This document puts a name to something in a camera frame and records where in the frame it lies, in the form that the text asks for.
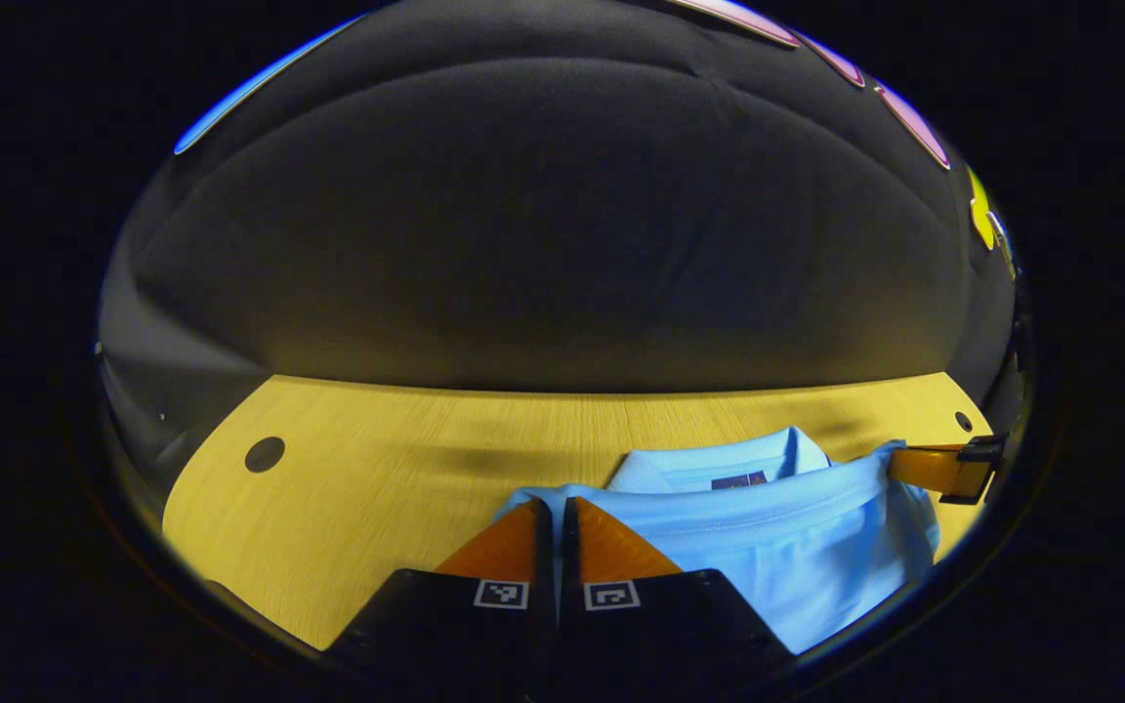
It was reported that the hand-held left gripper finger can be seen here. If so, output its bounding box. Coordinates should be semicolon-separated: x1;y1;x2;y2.
559;496;795;699
326;497;561;699

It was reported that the light blue T-shirt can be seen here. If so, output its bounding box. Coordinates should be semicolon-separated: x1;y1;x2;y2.
494;426;942;655

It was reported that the black backdrop cloth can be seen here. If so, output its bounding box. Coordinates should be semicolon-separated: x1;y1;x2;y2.
97;0;1022;460

